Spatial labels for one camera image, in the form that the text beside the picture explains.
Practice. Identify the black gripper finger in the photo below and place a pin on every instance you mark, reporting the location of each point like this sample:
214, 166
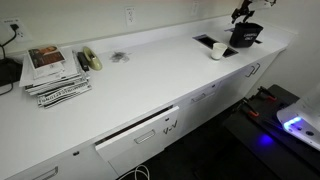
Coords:
247, 16
236, 14

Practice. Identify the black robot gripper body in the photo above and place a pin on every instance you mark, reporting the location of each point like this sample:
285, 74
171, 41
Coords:
247, 5

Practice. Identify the black basket with white label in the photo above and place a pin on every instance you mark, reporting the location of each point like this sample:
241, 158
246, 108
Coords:
246, 35

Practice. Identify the white paper cup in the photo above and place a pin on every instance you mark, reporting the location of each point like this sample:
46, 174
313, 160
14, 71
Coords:
218, 51

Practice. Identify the pile of paper clips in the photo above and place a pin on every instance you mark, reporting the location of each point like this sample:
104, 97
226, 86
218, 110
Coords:
119, 56

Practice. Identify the black robot cart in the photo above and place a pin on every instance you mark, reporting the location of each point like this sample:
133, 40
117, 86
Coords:
253, 146

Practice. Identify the olive green tape dispenser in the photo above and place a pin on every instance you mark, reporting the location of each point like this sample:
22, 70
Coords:
92, 58

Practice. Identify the white open drawer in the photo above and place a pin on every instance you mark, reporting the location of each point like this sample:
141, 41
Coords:
139, 139

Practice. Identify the black stapler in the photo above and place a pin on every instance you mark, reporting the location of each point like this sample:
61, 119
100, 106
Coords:
82, 61

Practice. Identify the stack of magazines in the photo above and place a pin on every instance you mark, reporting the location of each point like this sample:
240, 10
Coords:
70, 66

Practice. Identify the magazine with bold black lettering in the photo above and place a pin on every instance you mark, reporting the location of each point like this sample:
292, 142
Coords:
64, 95

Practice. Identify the magazine with brown cover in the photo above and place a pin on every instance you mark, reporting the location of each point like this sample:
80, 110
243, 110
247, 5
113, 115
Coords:
46, 57

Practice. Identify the middle magazines in stack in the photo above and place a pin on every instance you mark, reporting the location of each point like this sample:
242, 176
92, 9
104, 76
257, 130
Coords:
52, 85

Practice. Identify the small black drawer lock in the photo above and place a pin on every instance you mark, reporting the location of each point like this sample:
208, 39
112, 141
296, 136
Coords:
76, 153

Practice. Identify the white outlet with plug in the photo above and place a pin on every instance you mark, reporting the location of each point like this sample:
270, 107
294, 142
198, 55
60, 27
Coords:
21, 30

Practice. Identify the black device at left edge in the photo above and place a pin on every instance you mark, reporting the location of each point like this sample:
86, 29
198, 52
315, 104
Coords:
8, 70

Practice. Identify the small white wall plate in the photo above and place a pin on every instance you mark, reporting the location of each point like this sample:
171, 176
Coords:
195, 8

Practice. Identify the white wall outlet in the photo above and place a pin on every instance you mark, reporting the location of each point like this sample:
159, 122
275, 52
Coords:
130, 15

